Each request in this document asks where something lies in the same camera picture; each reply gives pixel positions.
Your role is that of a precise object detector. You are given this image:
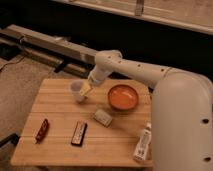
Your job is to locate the wooden board table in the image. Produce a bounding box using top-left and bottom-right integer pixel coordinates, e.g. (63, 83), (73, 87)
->
(11, 79), (152, 168)

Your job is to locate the white plastic cup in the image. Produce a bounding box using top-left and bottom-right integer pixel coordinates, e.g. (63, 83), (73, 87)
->
(70, 80), (86, 103)

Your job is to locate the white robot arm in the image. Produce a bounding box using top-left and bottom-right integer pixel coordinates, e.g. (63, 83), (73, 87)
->
(88, 50), (213, 171)

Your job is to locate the white sponge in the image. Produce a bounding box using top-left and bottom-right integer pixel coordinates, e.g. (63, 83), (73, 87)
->
(93, 109), (112, 127)

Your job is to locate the orange bowl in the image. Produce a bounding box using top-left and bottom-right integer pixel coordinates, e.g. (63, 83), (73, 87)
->
(107, 84), (139, 110)

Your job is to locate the black cable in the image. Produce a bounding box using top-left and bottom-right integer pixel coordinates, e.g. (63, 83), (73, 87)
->
(0, 54), (26, 73)

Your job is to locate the long metal rail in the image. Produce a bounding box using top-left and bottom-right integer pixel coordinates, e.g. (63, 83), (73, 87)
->
(0, 25), (97, 77)

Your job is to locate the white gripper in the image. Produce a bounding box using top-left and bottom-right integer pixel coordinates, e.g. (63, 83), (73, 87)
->
(80, 66), (106, 96)

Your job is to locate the white small bottle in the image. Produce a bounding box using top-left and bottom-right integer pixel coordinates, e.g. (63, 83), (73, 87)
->
(133, 123), (152, 161)

